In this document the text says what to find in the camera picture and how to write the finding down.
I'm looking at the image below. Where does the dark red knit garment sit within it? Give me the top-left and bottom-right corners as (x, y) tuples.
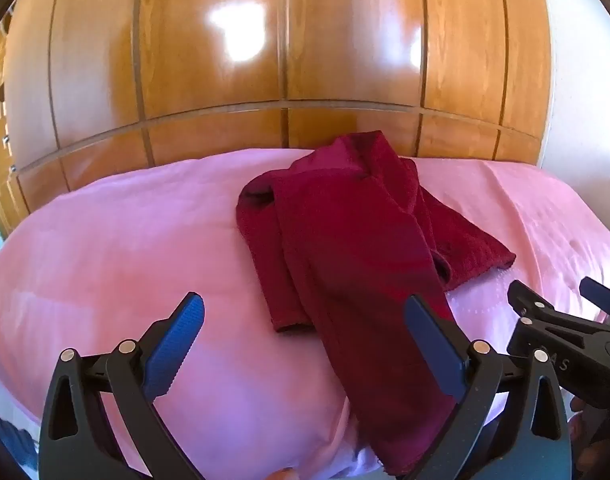
(235, 130), (516, 477)

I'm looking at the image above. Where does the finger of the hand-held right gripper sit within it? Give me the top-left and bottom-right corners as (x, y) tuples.
(580, 276), (610, 322)
(507, 280), (556, 327)

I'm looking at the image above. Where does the pink bed sheet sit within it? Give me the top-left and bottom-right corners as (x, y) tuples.
(0, 147), (610, 480)

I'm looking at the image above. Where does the person's right hand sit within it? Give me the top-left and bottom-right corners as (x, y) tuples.
(567, 395), (594, 462)

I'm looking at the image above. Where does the dark blue cloth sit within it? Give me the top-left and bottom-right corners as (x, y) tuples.
(0, 405), (41, 472)

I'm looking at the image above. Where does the wooden wardrobe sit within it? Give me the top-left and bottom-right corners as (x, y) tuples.
(2, 0), (553, 216)

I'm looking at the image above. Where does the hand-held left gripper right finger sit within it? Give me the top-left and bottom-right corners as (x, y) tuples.
(404, 294), (574, 480)

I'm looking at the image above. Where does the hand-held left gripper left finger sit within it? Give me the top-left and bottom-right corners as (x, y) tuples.
(38, 291), (206, 480)

